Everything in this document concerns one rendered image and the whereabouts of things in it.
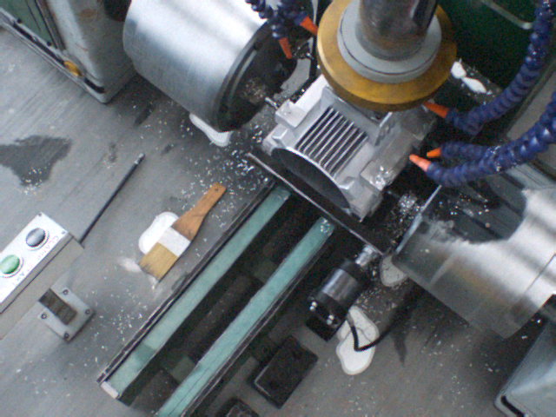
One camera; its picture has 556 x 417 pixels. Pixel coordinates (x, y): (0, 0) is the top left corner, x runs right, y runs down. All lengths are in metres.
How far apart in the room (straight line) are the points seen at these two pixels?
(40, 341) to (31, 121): 0.41
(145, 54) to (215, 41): 0.13
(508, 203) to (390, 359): 0.41
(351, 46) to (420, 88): 0.10
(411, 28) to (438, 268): 0.34
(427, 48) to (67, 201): 0.72
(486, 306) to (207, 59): 0.52
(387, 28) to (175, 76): 0.38
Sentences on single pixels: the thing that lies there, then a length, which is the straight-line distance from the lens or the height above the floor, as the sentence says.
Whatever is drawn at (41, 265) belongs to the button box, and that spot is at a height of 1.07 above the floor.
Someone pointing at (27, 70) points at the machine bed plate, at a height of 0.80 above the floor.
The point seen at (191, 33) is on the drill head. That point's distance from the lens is 1.14.
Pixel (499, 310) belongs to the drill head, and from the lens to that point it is 1.07.
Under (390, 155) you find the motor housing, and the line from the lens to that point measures 1.15.
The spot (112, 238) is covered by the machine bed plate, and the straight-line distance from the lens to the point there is 1.39.
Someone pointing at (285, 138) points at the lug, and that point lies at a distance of 1.11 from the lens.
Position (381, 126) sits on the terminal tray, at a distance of 1.07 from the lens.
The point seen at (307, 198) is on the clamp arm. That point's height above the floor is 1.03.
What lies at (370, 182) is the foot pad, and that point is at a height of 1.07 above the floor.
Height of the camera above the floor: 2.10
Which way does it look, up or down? 70 degrees down
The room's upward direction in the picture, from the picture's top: 5 degrees clockwise
